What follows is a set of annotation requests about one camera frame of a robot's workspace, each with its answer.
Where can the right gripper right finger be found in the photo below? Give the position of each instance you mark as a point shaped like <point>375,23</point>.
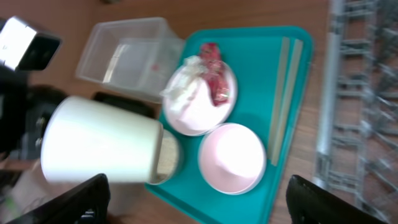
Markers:
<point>308,203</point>

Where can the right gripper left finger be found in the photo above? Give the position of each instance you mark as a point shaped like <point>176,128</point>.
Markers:
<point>85,203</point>

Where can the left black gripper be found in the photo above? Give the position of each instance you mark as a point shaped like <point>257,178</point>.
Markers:
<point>25,113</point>

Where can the white cup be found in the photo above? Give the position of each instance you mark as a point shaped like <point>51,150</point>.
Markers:
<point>84,138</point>

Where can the grey bowl of rice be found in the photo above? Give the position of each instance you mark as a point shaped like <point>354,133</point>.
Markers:
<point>169,159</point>

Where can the white tissue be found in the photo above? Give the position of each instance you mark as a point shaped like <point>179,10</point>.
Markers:
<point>182,89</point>

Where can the grey dishwasher rack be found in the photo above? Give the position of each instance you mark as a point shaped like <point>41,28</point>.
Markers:
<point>356,156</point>

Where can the teal plastic tray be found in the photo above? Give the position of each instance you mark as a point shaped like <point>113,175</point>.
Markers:
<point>253,55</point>

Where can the white bowl upside down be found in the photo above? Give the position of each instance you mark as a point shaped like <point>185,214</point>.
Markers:
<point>232,159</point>

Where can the black tray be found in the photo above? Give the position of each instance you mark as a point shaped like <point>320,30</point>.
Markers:
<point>131,105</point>

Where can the clear plastic bin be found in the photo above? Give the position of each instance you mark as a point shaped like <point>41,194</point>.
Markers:
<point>135,57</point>

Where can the white round plate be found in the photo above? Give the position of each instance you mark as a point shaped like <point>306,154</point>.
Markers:
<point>201,116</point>

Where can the right wooden chopstick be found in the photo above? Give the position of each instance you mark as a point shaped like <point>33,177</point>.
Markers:
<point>286,100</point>

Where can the wooden chopstick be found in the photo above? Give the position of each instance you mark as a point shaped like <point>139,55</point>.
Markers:
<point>286,100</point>
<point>279,88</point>

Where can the red snack wrapper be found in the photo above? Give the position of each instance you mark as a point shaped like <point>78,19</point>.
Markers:
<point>215,73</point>

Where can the left wooden chopstick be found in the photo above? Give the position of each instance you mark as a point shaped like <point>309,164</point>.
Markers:
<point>279,88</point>

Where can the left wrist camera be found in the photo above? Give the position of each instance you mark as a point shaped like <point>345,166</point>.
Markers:
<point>25,47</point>

